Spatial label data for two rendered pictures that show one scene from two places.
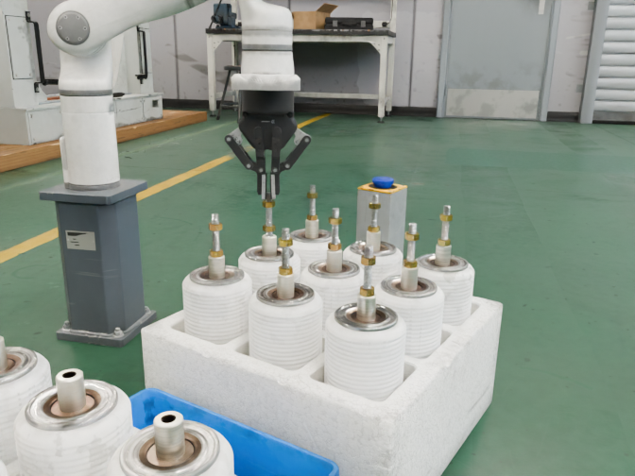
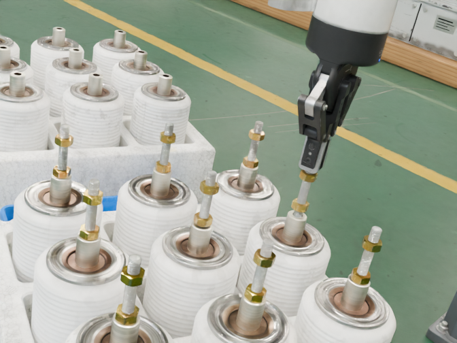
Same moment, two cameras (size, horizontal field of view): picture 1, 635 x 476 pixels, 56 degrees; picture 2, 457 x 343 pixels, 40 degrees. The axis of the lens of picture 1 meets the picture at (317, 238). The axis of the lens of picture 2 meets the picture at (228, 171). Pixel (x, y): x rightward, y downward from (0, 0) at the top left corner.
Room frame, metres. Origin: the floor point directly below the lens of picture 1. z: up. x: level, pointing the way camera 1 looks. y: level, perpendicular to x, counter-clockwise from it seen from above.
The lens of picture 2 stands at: (1.06, -0.51, 0.62)
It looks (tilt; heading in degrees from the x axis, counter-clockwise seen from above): 26 degrees down; 116
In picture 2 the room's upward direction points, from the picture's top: 12 degrees clockwise
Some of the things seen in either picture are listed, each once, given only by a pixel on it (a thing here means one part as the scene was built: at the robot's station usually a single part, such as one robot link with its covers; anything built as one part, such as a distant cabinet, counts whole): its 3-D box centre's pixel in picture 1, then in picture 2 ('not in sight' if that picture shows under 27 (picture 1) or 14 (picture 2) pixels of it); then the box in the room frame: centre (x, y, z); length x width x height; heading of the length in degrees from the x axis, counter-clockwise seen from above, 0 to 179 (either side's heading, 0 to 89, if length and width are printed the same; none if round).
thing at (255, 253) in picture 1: (269, 253); (291, 236); (0.87, 0.07, 0.25); 0.08 x 0.08 x 0.01
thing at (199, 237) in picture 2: (334, 261); (199, 237); (0.81, -0.02, 0.26); 0.02 x 0.02 x 0.03
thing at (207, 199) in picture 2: (334, 234); (205, 204); (0.81, -0.02, 0.30); 0.01 x 0.01 x 0.08
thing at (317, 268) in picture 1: (334, 269); (197, 248); (0.81, -0.02, 0.25); 0.08 x 0.08 x 0.01
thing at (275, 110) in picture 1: (267, 117); (339, 61); (0.87, 0.07, 0.46); 0.08 x 0.08 x 0.09
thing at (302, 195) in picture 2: (268, 216); (304, 191); (0.87, 0.07, 0.31); 0.01 x 0.01 x 0.08
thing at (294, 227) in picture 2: (269, 246); (294, 226); (0.87, 0.07, 0.26); 0.02 x 0.02 x 0.03
